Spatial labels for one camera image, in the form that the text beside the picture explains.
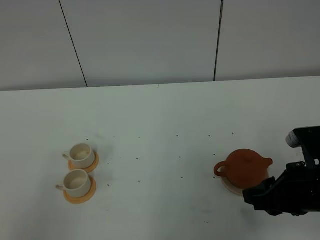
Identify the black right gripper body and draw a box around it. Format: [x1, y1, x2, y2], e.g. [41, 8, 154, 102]
[284, 126, 320, 215]

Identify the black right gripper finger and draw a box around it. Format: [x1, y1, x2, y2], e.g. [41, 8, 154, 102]
[285, 131, 302, 148]
[242, 176, 283, 216]

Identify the brown clay teapot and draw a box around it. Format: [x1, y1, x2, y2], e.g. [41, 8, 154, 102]
[213, 149, 273, 190]

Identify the beige round teapot coaster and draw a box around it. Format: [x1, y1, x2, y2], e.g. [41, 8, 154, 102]
[220, 177, 243, 197]

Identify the far orange saucer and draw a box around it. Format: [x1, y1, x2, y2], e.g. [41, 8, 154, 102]
[67, 151, 100, 173]

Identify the orange saucer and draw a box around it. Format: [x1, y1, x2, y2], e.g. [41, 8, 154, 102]
[63, 175, 97, 205]
[67, 151, 100, 173]

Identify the near orange saucer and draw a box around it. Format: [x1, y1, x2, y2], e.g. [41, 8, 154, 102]
[63, 175, 97, 205]

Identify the far white teacup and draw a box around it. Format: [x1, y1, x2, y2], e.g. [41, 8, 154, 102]
[62, 143, 95, 169]

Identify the white teacup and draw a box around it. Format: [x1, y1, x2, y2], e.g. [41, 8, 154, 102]
[55, 169, 92, 198]
[62, 143, 95, 169]

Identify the near white teacup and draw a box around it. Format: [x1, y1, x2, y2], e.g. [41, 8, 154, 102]
[55, 169, 92, 198]

